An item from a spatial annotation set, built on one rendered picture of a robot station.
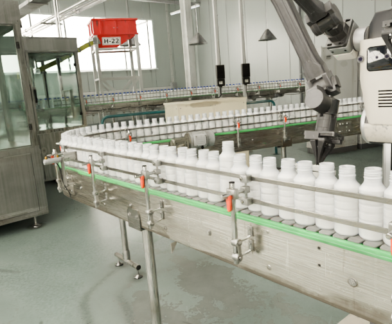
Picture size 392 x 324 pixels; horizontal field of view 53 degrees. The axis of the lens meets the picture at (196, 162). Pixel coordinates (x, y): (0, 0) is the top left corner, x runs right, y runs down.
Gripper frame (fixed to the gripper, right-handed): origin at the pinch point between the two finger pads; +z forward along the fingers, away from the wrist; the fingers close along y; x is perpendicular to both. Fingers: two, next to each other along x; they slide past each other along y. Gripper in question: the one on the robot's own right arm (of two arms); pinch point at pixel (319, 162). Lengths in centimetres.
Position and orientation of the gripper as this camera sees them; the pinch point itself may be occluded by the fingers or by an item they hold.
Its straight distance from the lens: 124.1
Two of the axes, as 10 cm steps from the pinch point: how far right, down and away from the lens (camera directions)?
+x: 7.4, 1.7, 6.5
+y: 6.5, 0.9, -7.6
